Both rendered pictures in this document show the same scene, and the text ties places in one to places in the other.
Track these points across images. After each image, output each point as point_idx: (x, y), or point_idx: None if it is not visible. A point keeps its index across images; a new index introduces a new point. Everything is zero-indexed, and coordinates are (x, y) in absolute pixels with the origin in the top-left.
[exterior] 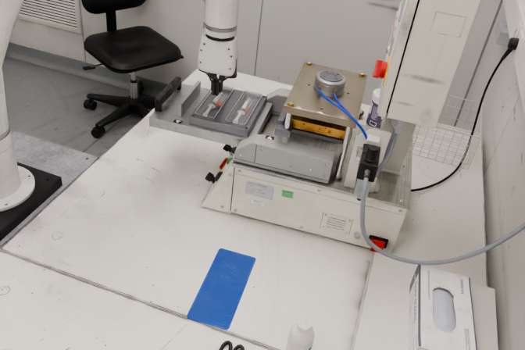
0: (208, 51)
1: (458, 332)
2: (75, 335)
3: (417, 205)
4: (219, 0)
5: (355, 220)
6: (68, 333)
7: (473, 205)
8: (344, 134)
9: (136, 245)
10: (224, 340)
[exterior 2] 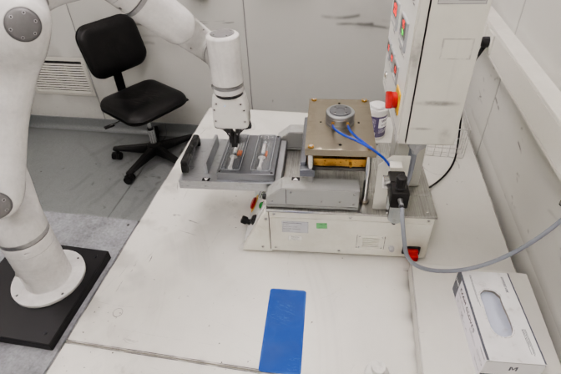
0: (221, 109)
1: (517, 335)
2: None
3: None
4: (223, 62)
5: (388, 236)
6: None
7: (478, 191)
8: (366, 164)
9: (194, 305)
10: None
